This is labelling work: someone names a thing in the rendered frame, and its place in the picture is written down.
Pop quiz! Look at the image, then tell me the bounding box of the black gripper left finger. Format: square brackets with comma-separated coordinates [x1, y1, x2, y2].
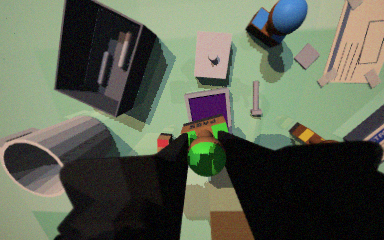
[59, 133, 189, 240]

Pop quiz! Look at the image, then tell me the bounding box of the rubber stamp with red handle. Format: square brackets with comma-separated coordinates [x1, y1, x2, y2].
[157, 133, 172, 153]

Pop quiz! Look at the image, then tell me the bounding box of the peach paper card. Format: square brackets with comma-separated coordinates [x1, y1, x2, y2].
[318, 0, 384, 89]

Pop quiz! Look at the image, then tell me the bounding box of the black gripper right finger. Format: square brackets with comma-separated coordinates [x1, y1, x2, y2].
[217, 131, 384, 240]

